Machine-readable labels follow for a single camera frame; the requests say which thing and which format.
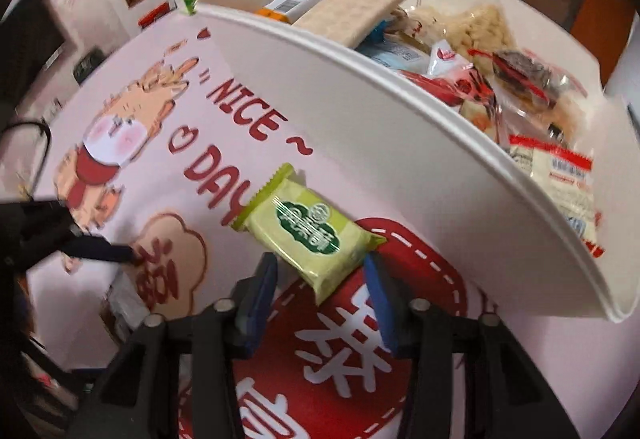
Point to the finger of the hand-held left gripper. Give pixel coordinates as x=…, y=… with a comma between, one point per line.
x=100, y=248

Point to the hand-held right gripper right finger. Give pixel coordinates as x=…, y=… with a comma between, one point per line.
x=380, y=299

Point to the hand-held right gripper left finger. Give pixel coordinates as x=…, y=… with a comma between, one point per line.
x=262, y=299

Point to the green snack packet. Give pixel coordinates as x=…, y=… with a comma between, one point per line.
x=305, y=229

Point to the white plastic bin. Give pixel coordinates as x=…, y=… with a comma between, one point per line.
x=400, y=144

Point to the black television screen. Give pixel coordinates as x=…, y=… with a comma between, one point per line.
x=25, y=49

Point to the white packet red band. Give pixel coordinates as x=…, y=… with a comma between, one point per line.
x=555, y=179

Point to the red clear snack packet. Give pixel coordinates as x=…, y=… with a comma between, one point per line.
x=465, y=89

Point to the clear blue print packet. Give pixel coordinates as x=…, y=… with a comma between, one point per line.
x=395, y=53

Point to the small white red packet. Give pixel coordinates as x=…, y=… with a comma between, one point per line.
x=447, y=59

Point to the dark snack clear packet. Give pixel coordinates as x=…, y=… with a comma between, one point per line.
x=525, y=74

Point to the beige puffed snack packet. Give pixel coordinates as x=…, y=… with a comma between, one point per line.
x=480, y=29

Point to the beige cracker packet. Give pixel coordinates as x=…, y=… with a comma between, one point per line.
x=350, y=11

